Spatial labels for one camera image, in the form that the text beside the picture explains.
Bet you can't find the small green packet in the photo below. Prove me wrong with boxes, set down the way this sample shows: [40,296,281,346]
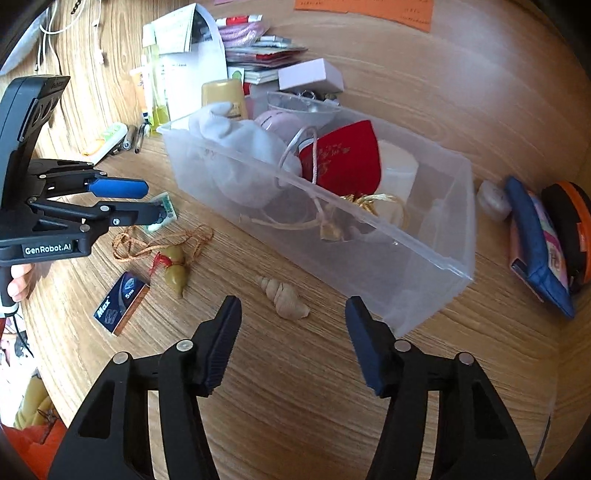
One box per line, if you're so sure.
[143,193,179,232]

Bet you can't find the blue fabric pouch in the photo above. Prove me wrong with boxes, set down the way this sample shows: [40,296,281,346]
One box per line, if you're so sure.
[504,175,576,320]

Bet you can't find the clear plastic storage box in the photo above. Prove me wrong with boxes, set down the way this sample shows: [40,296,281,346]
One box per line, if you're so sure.
[158,104,477,339]

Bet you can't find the person's left hand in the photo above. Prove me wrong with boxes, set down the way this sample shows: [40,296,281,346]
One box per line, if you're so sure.
[7,263,34,302]

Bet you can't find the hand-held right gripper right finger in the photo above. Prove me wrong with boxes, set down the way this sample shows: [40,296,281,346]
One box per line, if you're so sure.
[345,296,536,480]

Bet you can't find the gourd pendant with orange cord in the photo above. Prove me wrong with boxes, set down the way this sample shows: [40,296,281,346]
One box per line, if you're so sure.
[112,225,214,299]

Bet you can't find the translucent round plastic container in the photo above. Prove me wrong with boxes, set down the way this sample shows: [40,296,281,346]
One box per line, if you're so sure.
[376,141,422,205]

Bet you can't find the gold tassel charm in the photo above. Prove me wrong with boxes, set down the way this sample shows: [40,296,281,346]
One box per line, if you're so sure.
[341,192,408,241]

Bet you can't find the metal binder clips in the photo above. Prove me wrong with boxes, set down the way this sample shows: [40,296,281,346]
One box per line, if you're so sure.
[294,89,339,103]

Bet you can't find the white cloth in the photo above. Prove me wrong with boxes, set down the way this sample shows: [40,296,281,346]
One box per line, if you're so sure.
[188,102,304,207]

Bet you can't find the small blue cardboard box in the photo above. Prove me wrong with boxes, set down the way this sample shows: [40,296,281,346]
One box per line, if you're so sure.
[93,271,151,336]

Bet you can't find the pink round container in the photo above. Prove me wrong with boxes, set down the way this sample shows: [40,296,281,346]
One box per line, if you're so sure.
[254,111,311,145]

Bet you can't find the white green orange tube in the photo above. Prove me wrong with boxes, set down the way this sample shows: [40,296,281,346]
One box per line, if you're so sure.
[82,123,129,165]

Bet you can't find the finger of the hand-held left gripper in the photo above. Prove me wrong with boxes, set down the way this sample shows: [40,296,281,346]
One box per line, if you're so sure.
[28,199,166,232]
[30,161,149,200]

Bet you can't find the yellow cloth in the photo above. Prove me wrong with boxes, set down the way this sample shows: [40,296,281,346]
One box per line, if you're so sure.
[14,376,57,431]

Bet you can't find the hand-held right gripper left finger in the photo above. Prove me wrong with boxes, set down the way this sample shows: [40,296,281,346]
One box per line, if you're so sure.
[48,296,243,480]

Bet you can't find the orange paper note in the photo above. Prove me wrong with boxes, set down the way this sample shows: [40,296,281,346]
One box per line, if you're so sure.
[294,0,435,33]

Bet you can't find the stack of flat packets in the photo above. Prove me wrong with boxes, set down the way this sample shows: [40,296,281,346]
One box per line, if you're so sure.
[216,14,308,85]

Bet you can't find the beige spiral seashell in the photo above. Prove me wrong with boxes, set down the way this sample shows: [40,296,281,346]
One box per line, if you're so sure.
[255,275,311,320]

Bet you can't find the white cables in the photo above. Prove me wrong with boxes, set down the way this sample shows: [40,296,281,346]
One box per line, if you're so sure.
[36,0,106,68]

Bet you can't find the red fabric pouch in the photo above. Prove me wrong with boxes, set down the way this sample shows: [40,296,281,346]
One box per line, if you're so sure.
[298,120,382,198]

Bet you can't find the clear plastic bowl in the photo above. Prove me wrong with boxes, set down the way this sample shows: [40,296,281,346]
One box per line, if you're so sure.
[267,91,343,128]

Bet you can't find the pale pink box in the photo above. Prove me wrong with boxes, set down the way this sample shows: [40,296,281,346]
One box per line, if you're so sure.
[277,58,345,93]

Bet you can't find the white paper bag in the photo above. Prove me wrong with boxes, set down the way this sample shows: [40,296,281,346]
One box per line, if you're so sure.
[157,2,230,124]

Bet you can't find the pink cord loop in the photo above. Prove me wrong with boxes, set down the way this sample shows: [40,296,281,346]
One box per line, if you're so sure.
[276,126,321,188]

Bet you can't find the yellow liquid bottle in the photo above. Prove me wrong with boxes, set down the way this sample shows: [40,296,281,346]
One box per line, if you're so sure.
[142,23,171,128]

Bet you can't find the wooden desktop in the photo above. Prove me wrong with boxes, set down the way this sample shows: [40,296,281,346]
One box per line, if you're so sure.
[14,92,566,480]

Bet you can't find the folded paper leaflet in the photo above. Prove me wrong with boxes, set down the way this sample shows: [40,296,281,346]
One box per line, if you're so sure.
[151,4,197,55]

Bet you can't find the small white round tin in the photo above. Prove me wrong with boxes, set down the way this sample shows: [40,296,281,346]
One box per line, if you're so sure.
[477,180,513,222]

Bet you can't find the orange red cloth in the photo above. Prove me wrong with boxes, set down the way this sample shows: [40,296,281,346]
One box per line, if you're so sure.
[0,415,68,480]

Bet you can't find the black and orange case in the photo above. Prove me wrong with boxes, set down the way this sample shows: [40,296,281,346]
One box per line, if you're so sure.
[541,181,591,296]

